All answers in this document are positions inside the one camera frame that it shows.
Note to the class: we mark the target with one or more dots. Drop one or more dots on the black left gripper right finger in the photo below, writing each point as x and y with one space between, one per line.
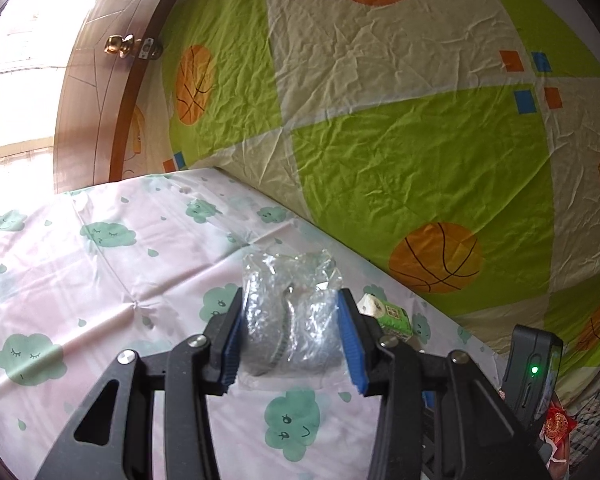
439 417

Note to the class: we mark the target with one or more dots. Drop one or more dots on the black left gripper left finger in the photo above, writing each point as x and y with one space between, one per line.
109 434

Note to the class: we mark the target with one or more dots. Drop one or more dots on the clear bubble wrap bag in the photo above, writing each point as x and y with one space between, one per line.
289 315

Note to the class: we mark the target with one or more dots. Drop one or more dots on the small green white box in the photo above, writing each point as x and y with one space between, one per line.
392 319

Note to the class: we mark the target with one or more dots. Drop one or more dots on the black device with green LED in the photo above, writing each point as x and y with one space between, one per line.
531 374

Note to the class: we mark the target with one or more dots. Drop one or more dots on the red embroidered satin pouch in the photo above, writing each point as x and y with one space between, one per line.
555 439

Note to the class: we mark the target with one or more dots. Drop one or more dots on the plaid fabric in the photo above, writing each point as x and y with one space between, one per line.
586 411

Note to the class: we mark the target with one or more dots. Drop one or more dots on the green cream basketball bedsheet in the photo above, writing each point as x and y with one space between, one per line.
453 143

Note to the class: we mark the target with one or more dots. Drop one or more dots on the wooden door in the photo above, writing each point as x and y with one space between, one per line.
99 93

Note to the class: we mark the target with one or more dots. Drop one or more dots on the brass door knob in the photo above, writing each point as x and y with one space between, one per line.
143 48

